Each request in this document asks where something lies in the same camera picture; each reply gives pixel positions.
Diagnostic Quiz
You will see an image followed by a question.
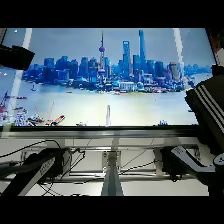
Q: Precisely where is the black cable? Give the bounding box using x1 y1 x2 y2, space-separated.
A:
118 159 160 176
0 138 64 159

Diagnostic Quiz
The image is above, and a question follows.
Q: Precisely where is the silver frame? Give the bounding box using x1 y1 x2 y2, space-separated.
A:
0 124 224 197

